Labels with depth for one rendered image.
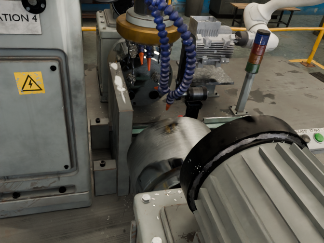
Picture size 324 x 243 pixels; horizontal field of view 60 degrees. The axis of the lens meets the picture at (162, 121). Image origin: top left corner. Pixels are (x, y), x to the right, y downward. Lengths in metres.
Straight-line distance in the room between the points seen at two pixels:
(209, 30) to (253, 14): 0.35
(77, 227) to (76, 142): 0.28
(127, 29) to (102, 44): 0.54
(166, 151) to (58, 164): 0.32
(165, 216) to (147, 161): 0.19
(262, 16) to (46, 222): 1.39
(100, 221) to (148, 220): 0.45
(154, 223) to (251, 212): 0.22
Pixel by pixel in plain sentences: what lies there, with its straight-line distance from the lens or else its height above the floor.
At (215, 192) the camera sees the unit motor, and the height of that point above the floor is 1.31.
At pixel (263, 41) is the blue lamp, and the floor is 1.18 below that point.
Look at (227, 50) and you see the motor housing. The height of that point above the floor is 1.08.
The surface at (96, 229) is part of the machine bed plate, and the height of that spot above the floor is 0.80.
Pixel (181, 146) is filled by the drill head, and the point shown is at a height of 1.16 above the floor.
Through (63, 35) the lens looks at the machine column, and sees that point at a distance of 0.61.
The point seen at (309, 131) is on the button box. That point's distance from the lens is 0.98.
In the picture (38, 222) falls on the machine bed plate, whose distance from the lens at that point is 0.95.
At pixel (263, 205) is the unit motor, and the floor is 1.34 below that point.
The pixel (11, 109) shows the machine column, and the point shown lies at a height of 1.19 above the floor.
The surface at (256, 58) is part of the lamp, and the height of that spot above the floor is 1.10.
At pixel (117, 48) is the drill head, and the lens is 1.16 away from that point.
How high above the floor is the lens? 1.56
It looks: 36 degrees down
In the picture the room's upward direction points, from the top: 7 degrees clockwise
